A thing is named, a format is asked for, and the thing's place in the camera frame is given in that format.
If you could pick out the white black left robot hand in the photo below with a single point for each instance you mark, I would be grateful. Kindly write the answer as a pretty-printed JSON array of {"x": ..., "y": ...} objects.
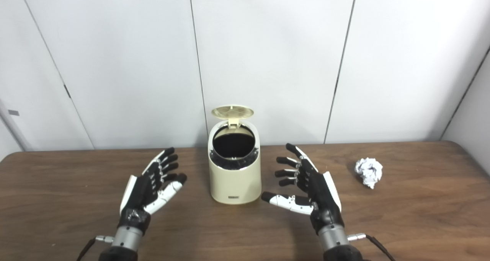
[{"x": 141, "y": 194}]

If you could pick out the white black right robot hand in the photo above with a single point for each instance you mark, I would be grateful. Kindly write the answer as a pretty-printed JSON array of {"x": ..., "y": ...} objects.
[{"x": 321, "y": 196}]

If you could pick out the white paper ball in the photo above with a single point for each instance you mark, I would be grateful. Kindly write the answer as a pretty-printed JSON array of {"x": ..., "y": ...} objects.
[{"x": 369, "y": 172}]

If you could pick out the cream-colored round bin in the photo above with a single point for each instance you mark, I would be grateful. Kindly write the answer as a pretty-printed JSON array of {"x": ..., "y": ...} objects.
[{"x": 235, "y": 184}]

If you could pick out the cream round bin lid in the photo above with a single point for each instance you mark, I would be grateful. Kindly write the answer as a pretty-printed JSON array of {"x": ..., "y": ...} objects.
[{"x": 232, "y": 111}]

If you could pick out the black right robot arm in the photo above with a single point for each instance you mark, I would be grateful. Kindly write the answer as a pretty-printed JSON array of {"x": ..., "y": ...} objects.
[{"x": 335, "y": 242}]

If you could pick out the black bin liner bag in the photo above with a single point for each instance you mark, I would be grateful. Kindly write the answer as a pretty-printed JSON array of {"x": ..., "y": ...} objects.
[{"x": 233, "y": 144}]

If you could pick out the small gray wall tag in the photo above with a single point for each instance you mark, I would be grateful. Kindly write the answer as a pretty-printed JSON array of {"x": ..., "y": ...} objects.
[{"x": 13, "y": 113}]

